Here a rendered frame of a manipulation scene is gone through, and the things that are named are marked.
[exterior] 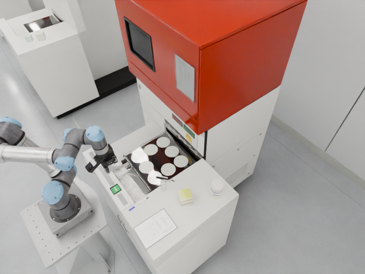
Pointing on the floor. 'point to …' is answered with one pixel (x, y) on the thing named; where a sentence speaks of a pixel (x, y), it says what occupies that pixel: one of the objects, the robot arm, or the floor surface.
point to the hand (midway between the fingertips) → (107, 173)
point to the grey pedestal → (89, 258)
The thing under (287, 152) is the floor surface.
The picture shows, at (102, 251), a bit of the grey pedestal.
